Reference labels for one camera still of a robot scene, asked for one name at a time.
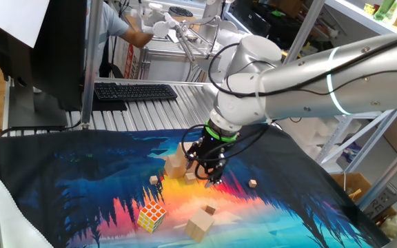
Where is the forest sunset printed cloth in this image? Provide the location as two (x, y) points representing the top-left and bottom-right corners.
(0, 120), (391, 248)

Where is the Rubik's cube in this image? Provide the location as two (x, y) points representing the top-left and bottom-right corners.
(136, 200), (167, 234)

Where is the person's forearm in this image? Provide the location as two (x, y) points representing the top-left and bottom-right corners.
(119, 25), (154, 49)

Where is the white robotic hand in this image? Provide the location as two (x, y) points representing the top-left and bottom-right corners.
(131, 2), (185, 39)

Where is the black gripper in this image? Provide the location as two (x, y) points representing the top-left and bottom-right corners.
(184, 129), (236, 189)

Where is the red white printed box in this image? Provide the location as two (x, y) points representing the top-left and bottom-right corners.
(121, 43), (141, 80)

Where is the green bottle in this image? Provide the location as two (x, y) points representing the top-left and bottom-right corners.
(373, 0), (397, 22)

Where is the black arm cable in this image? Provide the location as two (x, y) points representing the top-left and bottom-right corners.
(181, 30), (397, 182)

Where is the white foam packing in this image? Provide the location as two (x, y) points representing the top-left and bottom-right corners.
(277, 116), (361, 163)

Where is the white paper sheet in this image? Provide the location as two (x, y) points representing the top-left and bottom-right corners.
(0, 0), (51, 49)

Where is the clear plastic bag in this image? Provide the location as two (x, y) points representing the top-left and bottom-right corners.
(379, 210), (397, 240)

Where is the cardboard box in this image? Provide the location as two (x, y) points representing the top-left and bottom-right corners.
(331, 172), (372, 203)

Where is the black keyboard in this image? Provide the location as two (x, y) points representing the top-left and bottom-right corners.
(93, 81), (179, 103)

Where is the green flange ring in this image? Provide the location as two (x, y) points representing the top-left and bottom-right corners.
(204, 119), (240, 143)

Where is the person in blue shirt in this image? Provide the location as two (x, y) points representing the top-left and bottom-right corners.
(87, 0), (130, 77)

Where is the black round disc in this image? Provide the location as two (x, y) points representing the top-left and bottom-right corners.
(168, 6), (194, 18)

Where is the grey label plate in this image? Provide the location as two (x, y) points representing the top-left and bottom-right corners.
(363, 184), (397, 220)

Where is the black computer monitor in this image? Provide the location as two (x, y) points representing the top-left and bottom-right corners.
(0, 0), (88, 129)

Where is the black storage crate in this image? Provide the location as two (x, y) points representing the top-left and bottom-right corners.
(228, 0), (305, 39)

